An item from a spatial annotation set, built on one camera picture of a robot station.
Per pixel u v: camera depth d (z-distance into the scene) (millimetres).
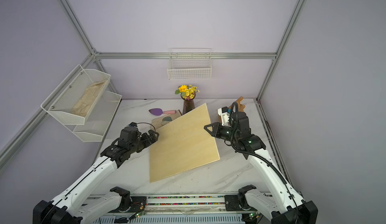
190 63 954
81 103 774
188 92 905
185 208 732
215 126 658
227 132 610
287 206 384
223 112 663
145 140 718
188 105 976
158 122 1040
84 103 772
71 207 399
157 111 1137
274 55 939
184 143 778
